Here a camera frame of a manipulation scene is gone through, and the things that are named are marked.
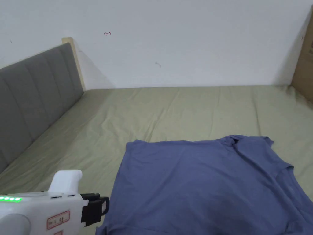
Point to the dark blue shirt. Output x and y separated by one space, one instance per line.
200 186

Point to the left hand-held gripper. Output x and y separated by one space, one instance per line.
61 203

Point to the brown cardboard carton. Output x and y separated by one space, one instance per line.
304 63

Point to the grey padded headboard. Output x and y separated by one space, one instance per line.
31 98

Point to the bed with pale green sheet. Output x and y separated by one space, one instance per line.
151 115

